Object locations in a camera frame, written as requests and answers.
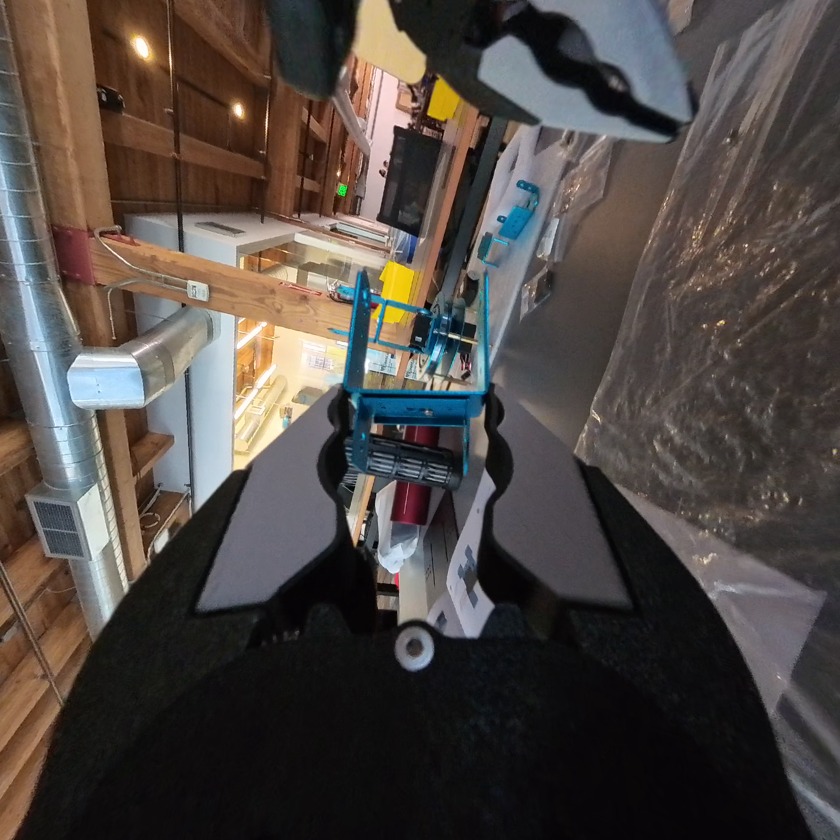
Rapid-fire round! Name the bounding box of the white foam board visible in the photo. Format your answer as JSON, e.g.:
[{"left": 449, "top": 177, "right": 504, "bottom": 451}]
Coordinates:
[{"left": 459, "top": 121, "right": 565, "bottom": 395}]

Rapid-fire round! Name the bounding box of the wooden workbench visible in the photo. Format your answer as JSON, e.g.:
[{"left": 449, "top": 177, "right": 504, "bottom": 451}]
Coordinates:
[{"left": 394, "top": 108, "right": 490, "bottom": 395}]

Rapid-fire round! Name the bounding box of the group of small parts bags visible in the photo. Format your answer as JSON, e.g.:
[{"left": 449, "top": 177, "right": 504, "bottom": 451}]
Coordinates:
[{"left": 518, "top": 128, "right": 614, "bottom": 309}]

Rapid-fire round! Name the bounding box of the pale yellow panel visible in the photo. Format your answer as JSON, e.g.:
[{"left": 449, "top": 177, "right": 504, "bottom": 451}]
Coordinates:
[{"left": 354, "top": 0, "right": 429, "bottom": 84}]

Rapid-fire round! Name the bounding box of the white ceiling duct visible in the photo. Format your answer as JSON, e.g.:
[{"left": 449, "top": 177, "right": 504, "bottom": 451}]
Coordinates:
[{"left": 331, "top": 69, "right": 370, "bottom": 139}]

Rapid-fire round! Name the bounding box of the assembly instruction booklet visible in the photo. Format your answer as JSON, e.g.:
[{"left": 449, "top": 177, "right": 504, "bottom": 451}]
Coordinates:
[{"left": 427, "top": 472, "right": 513, "bottom": 637}]

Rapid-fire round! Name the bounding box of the long blue U bracket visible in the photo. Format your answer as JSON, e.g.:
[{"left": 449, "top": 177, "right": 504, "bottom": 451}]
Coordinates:
[{"left": 341, "top": 268, "right": 494, "bottom": 398}]

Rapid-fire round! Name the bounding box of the black slotted cylinder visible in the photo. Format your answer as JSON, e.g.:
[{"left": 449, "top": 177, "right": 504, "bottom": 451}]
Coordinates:
[{"left": 344, "top": 436, "right": 463, "bottom": 490}]

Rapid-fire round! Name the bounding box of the white glass booth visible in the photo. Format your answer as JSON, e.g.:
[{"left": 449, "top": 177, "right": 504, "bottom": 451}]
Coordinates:
[{"left": 125, "top": 213, "right": 395, "bottom": 506}]

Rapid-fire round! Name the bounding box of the white wall vent box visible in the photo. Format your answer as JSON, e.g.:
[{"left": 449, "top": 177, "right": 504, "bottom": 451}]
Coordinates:
[{"left": 25, "top": 482, "right": 99, "bottom": 560}]

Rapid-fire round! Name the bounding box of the clear plastic bag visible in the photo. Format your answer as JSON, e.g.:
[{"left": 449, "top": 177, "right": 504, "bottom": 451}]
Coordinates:
[{"left": 574, "top": 0, "right": 840, "bottom": 723}]

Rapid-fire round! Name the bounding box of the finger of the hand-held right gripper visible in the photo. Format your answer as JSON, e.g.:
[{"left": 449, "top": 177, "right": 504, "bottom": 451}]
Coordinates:
[
  {"left": 476, "top": 34, "right": 678, "bottom": 145},
  {"left": 530, "top": 0, "right": 700, "bottom": 126}
]

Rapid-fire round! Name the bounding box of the red cylinder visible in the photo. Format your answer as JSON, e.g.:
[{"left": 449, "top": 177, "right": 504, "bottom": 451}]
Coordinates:
[{"left": 392, "top": 423, "right": 447, "bottom": 525}]

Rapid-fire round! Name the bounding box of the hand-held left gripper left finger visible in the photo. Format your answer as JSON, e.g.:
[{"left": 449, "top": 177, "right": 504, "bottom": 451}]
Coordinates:
[{"left": 193, "top": 386, "right": 376, "bottom": 634}]

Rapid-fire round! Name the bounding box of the silver ventilation duct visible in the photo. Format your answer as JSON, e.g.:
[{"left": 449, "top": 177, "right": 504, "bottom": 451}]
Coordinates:
[{"left": 0, "top": 0, "right": 221, "bottom": 634}]

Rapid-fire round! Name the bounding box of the grey flat box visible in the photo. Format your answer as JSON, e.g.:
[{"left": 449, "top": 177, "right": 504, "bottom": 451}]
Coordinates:
[{"left": 397, "top": 505, "right": 460, "bottom": 624}]

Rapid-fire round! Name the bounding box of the white crumpled plastic bag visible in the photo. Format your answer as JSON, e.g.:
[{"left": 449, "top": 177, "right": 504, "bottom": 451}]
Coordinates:
[{"left": 375, "top": 486, "right": 421, "bottom": 573}]

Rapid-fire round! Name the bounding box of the black box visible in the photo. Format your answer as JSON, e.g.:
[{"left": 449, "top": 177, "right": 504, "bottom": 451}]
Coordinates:
[{"left": 377, "top": 126, "right": 441, "bottom": 237}]

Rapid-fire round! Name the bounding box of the short blue U bracket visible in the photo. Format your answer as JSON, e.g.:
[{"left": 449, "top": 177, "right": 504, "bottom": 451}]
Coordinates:
[{"left": 351, "top": 394, "right": 480, "bottom": 475}]

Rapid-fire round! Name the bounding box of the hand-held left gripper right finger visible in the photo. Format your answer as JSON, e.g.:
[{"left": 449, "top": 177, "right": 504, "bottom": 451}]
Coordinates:
[{"left": 474, "top": 384, "right": 636, "bottom": 641}]

